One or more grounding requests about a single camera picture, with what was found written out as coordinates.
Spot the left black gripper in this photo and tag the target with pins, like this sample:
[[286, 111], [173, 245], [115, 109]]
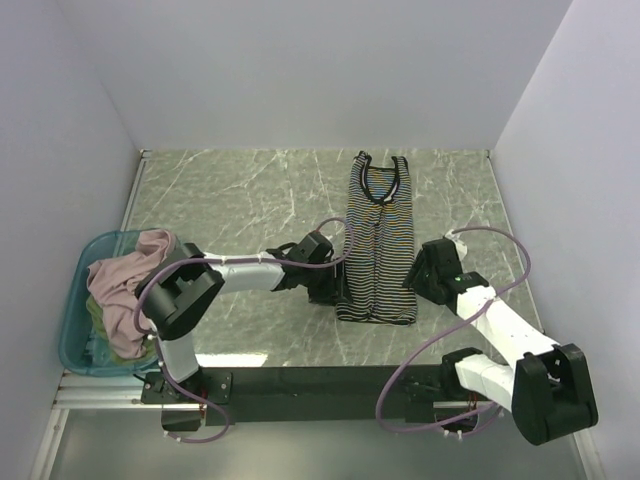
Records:
[[336, 288]]

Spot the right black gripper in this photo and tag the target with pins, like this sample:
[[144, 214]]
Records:
[[414, 276]]

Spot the black white striped tank top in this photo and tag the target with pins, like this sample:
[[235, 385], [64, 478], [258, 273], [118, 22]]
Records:
[[380, 212]]

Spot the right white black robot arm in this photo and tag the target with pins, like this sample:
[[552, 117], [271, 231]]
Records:
[[545, 386]]

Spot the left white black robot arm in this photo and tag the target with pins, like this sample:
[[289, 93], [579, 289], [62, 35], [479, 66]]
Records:
[[175, 296]]

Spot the pink tank top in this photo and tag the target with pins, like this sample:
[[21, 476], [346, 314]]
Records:
[[112, 283]]

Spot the green tank top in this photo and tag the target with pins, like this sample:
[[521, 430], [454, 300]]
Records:
[[96, 314]]

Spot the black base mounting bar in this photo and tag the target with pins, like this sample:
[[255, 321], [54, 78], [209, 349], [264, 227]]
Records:
[[280, 394]]

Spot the teal plastic laundry basket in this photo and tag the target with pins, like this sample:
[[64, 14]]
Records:
[[81, 349]]

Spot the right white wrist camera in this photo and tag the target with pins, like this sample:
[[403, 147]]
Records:
[[460, 246]]

